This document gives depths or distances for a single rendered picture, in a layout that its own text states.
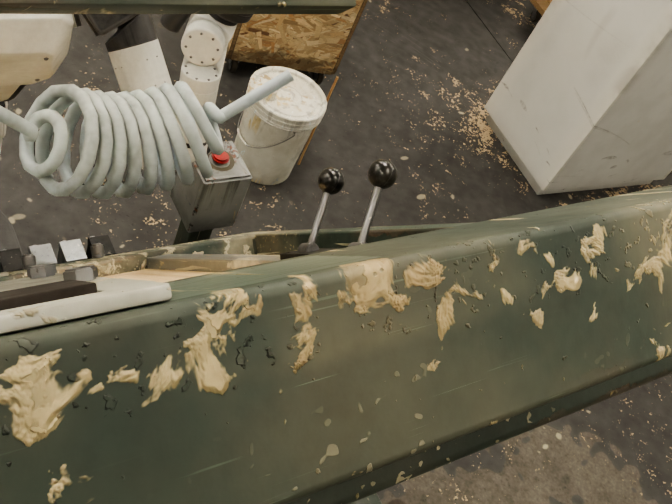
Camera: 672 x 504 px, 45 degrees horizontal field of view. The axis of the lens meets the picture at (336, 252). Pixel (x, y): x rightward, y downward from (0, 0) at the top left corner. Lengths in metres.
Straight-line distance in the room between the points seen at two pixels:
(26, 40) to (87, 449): 1.11
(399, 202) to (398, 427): 2.98
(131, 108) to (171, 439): 0.21
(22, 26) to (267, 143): 1.72
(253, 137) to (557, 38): 1.46
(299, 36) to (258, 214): 0.86
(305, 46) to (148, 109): 3.07
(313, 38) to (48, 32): 2.23
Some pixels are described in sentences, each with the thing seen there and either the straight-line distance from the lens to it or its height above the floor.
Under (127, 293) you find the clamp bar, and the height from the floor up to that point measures 1.87.
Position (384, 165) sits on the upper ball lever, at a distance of 1.01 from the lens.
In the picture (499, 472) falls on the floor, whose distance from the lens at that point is 2.81.
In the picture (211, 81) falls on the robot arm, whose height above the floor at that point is 1.32.
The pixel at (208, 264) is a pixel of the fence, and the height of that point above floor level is 1.12.
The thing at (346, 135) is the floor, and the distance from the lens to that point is 3.54.
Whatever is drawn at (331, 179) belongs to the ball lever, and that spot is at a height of 1.43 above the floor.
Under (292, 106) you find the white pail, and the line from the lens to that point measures 2.96.
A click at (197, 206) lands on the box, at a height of 0.85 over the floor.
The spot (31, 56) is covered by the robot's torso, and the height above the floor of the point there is 1.26.
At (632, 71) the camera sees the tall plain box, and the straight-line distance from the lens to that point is 3.46.
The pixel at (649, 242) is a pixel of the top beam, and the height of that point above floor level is 1.86.
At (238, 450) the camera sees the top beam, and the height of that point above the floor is 1.84.
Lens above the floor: 2.14
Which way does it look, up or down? 45 degrees down
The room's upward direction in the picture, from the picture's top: 29 degrees clockwise
